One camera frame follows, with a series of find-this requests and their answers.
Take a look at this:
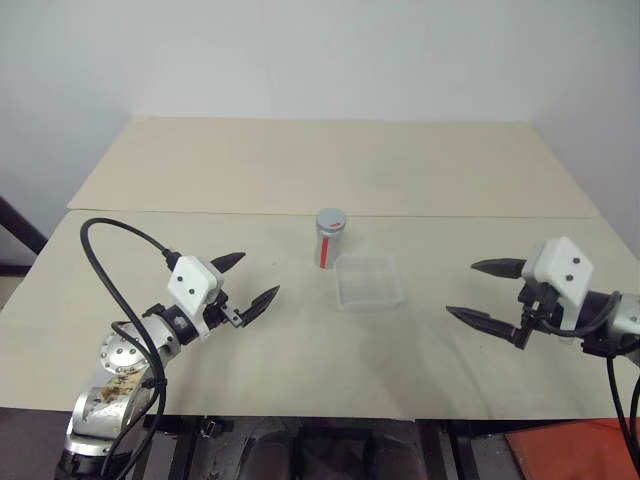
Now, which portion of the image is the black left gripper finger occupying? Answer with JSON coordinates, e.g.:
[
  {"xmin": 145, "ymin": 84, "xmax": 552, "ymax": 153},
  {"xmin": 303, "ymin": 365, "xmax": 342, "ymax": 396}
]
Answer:
[
  {"xmin": 239, "ymin": 285, "xmax": 281, "ymax": 329},
  {"xmin": 208, "ymin": 251, "xmax": 247, "ymax": 276}
]

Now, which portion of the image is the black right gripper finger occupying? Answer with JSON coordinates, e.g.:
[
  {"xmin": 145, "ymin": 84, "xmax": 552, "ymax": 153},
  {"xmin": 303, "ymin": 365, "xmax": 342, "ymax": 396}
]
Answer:
[
  {"xmin": 470, "ymin": 257, "xmax": 527, "ymax": 280},
  {"xmin": 445, "ymin": 306, "xmax": 516, "ymax": 345}
]

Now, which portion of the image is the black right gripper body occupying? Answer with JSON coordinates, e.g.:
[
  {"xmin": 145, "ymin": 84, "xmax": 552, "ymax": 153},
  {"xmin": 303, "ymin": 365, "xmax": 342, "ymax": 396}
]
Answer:
[{"xmin": 511, "ymin": 280, "xmax": 560, "ymax": 350}]

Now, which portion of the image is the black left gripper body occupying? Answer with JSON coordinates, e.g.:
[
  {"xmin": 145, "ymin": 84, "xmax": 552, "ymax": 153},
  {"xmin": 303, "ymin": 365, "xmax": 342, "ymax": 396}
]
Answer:
[{"xmin": 201, "ymin": 291, "xmax": 247, "ymax": 332}]

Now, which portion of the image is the silver can with red label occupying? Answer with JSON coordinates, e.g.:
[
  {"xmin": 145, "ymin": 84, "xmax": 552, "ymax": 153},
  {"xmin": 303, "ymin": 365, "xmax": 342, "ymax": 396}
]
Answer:
[{"xmin": 312, "ymin": 225, "xmax": 346, "ymax": 271}]

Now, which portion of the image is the grey bottle cap red mark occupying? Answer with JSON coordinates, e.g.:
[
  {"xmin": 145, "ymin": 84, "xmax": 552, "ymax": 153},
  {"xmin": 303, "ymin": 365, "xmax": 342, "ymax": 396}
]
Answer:
[{"xmin": 315, "ymin": 207, "xmax": 348, "ymax": 236}]

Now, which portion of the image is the clear plastic square container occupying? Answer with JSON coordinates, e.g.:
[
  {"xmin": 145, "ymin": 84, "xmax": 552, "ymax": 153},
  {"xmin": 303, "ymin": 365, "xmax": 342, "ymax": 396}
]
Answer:
[{"xmin": 332, "ymin": 253, "xmax": 407, "ymax": 314}]

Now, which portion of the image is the orange red floor mat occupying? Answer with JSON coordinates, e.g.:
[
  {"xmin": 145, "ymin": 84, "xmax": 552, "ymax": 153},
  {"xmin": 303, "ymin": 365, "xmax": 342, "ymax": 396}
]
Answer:
[{"xmin": 503, "ymin": 417, "xmax": 640, "ymax": 480}]

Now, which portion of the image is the dark brown wooden furniture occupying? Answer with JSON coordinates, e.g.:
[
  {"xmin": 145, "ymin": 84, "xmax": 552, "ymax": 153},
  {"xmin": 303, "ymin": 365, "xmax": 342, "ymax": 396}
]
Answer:
[{"xmin": 0, "ymin": 194, "xmax": 49, "ymax": 312}]

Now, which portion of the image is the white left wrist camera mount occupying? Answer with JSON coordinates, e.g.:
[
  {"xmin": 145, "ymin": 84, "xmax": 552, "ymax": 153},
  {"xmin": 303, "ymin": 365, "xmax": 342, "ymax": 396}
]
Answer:
[{"xmin": 166, "ymin": 255, "xmax": 225, "ymax": 337}]

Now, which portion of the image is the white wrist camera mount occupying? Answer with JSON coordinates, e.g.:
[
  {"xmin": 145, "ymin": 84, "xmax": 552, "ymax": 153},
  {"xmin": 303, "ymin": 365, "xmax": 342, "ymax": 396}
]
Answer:
[
  {"xmin": 521, "ymin": 236, "xmax": 595, "ymax": 335},
  {"xmin": 166, "ymin": 255, "xmax": 225, "ymax": 337}
]

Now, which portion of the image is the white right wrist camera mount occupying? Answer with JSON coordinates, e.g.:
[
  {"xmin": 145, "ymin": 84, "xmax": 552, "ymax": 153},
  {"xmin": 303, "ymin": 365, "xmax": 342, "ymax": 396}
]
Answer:
[{"xmin": 521, "ymin": 236, "xmax": 595, "ymax": 335}]

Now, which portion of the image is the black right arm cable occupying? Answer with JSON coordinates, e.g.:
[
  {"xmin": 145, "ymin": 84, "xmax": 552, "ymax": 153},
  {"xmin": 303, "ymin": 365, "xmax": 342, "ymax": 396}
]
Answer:
[{"xmin": 534, "ymin": 292, "xmax": 640, "ymax": 480}]

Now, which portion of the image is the black metal table frame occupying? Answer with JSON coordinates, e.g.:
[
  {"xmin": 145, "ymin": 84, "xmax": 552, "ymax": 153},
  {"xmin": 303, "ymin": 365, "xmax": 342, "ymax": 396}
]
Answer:
[{"xmin": 142, "ymin": 413, "xmax": 484, "ymax": 480}]

